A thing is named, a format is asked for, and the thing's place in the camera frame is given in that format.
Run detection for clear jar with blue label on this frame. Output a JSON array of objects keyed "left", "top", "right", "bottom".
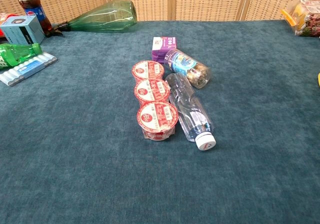
[{"left": 164, "top": 48, "right": 212, "bottom": 89}]

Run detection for red lidded plastic cup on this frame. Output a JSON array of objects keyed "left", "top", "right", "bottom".
[
  {"left": 131, "top": 60, "right": 166, "bottom": 82},
  {"left": 133, "top": 78, "right": 171, "bottom": 106},
  {"left": 136, "top": 100, "right": 179, "bottom": 141}
]

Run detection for clear plastic water bottle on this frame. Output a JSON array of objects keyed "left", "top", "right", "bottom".
[{"left": 164, "top": 73, "right": 217, "bottom": 151}]

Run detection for purple paper box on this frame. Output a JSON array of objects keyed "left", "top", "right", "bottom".
[{"left": 151, "top": 36, "right": 178, "bottom": 64}]

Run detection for green glass vase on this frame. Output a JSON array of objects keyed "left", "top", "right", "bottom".
[{"left": 58, "top": 0, "right": 138, "bottom": 34}]

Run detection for teal velvet table cloth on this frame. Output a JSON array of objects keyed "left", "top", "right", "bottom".
[{"left": 0, "top": 20, "right": 320, "bottom": 224}]

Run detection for wicker folding screen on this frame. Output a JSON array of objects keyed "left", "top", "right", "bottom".
[{"left": 0, "top": 0, "right": 320, "bottom": 25}]

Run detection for white ribbed blister pack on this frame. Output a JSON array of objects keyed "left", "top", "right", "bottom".
[{"left": 0, "top": 52, "right": 58, "bottom": 87}]

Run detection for green soda bottle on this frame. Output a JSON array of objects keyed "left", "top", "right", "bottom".
[{"left": 0, "top": 43, "right": 43, "bottom": 71}]

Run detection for grey blue cardboard box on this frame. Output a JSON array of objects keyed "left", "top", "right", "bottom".
[{"left": 0, "top": 15, "right": 46, "bottom": 46}]

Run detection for cola bottle blue label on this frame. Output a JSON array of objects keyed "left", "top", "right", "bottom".
[{"left": 15, "top": 0, "right": 53, "bottom": 34}]

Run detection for clear snack bag yellow contents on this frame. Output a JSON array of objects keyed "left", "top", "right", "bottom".
[{"left": 279, "top": 0, "right": 320, "bottom": 38}]

